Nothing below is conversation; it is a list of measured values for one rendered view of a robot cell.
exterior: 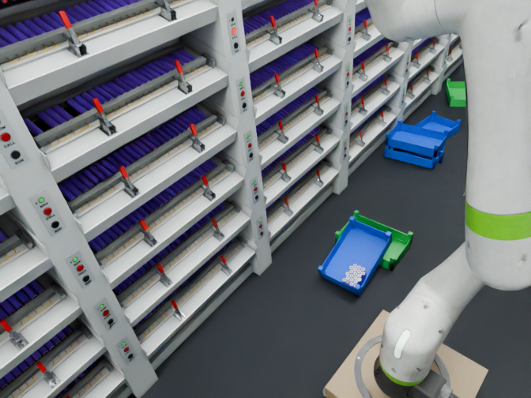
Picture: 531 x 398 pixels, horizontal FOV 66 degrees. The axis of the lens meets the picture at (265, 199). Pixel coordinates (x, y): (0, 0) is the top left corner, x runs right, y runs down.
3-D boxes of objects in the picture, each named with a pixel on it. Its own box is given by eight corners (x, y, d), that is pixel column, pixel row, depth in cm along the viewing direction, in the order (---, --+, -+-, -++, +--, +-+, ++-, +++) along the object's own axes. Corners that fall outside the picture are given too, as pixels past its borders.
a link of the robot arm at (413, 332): (442, 354, 112) (457, 313, 100) (414, 398, 104) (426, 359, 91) (398, 327, 119) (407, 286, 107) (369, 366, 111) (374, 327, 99)
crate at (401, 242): (411, 244, 196) (413, 232, 191) (392, 272, 184) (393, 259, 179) (355, 221, 212) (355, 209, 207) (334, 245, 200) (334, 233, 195)
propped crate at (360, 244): (360, 296, 176) (358, 289, 169) (320, 275, 186) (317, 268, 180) (392, 241, 186) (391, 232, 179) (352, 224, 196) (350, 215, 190)
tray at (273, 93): (339, 68, 184) (349, 40, 174) (253, 128, 150) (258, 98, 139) (303, 46, 190) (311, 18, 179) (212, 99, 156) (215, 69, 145)
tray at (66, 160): (227, 86, 132) (230, 60, 124) (54, 184, 98) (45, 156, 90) (182, 56, 138) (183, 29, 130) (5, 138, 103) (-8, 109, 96)
